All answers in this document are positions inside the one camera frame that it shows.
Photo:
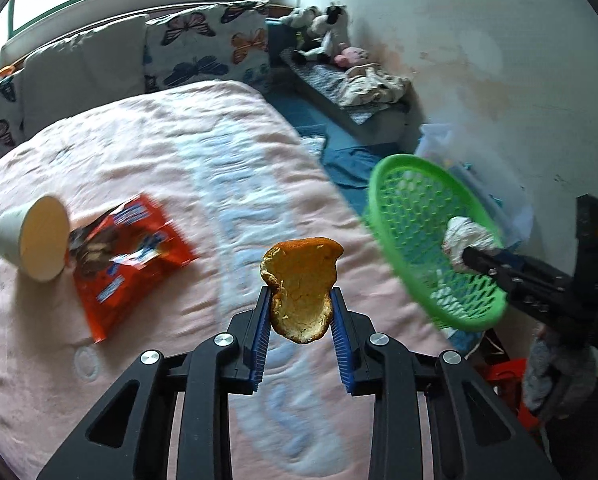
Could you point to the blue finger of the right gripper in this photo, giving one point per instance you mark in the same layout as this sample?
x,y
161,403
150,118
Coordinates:
x,y
490,263
509,260

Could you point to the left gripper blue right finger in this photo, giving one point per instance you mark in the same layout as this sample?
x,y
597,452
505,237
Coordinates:
x,y
343,340

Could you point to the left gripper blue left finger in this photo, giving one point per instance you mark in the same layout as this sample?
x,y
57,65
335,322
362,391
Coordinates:
x,y
259,336

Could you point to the white tissue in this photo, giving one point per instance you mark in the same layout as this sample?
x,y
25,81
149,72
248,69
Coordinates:
x,y
461,233

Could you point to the orange peel piece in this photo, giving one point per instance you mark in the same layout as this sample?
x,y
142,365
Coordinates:
x,y
301,274

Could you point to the red brown snack wrapper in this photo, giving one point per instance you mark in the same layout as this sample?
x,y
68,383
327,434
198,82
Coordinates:
x,y
120,257

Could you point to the white paper cup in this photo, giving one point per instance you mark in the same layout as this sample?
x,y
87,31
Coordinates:
x,y
35,238

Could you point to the clear plastic storage bin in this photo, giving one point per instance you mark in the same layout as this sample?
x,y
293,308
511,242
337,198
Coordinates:
x,y
485,174

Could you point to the green mesh plastic basket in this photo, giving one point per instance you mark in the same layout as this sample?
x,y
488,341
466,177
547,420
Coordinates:
x,y
409,204

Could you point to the pink towel blanket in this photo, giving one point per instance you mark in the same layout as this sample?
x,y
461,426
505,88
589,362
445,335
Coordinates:
x,y
185,191

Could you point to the crumpled beige cloth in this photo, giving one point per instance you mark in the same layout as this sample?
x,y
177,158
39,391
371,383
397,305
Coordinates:
x,y
368,84

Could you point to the checkered bench cushion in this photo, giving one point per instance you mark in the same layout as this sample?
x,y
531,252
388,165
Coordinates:
x,y
327,80

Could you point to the pink plush toy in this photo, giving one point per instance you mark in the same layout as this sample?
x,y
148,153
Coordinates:
x,y
350,57

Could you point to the cow plush toy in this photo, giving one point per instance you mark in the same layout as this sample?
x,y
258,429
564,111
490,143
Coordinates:
x,y
325,37

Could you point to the right butterfly cushion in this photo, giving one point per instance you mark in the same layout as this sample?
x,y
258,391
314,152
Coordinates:
x,y
225,40

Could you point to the butterfly cushion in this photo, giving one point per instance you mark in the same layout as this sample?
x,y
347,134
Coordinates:
x,y
225,40
11,113

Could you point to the grey white plush toy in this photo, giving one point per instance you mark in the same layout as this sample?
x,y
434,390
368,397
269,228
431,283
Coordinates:
x,y
301,17

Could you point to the grey middle cushion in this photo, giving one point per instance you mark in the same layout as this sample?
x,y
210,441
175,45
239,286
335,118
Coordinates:
x,y
89,69

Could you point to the left butterfly cushion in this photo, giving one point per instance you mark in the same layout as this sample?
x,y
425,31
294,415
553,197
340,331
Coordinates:
x,y
11,113

